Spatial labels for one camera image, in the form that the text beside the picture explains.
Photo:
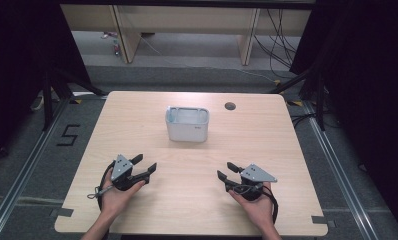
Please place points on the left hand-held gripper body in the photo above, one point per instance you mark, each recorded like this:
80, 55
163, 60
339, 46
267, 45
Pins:
122, 171

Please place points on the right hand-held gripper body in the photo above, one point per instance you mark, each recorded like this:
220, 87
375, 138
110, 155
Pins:
252, 181

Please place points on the white plastic container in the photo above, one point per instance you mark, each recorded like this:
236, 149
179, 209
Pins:
187, 131

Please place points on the person's right hand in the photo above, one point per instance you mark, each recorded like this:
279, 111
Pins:
257, 210

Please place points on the person's left hand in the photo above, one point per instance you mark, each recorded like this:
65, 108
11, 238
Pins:
115, 200

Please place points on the grey tape strip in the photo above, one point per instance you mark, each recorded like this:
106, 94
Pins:
320, 220
62, 212

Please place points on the yellow black floor tape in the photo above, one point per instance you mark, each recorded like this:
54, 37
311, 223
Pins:
295, 103
76, 101

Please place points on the black metal stand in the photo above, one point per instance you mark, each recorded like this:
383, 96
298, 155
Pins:
320, 100
47, 100

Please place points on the small bottle on floor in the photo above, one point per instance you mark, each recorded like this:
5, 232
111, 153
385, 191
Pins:
116, 48

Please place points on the beige background desk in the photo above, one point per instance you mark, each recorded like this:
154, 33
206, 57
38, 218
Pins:
193, 20

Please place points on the black curtain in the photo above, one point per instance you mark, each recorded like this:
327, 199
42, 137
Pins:
17, 50
370, 83

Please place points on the metal floor rail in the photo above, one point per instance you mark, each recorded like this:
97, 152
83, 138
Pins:
340, 173
23, 173

